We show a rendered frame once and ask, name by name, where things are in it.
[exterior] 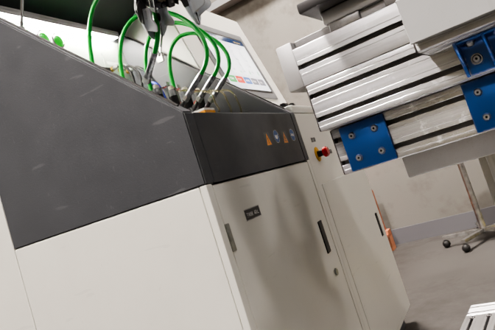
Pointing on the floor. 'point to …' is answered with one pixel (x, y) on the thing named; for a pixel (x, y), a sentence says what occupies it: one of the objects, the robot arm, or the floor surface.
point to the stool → (475, 215)
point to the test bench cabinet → (144, 270)
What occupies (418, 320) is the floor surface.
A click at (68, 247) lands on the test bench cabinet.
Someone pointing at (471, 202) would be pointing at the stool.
